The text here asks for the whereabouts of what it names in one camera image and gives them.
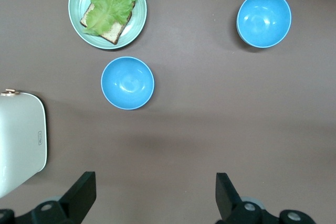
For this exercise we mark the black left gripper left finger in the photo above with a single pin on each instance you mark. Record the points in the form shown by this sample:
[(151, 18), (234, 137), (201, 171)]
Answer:
[(78, 195)]

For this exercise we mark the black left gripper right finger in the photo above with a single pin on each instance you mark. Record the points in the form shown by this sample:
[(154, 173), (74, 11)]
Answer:
[(228, 197)]

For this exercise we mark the blue bowl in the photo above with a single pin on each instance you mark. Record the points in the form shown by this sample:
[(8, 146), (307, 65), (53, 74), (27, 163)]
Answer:
[(263, 19), (127, 83)]

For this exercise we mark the brown table cover sheet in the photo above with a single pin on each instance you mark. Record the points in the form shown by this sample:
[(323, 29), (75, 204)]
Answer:
[(183, 129)]

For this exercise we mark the white toaster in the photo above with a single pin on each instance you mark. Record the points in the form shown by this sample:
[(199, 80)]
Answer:
[(18, 134)]

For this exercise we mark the brown crust bread slice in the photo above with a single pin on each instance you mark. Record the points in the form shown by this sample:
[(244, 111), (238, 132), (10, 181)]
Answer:
[(113, 33)]

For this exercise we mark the green lettuce leaf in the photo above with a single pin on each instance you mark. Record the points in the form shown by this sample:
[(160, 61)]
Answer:
[(110, 3)]

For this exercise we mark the pale green plate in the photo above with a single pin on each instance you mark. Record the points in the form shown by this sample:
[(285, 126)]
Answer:
[(77, 1)]

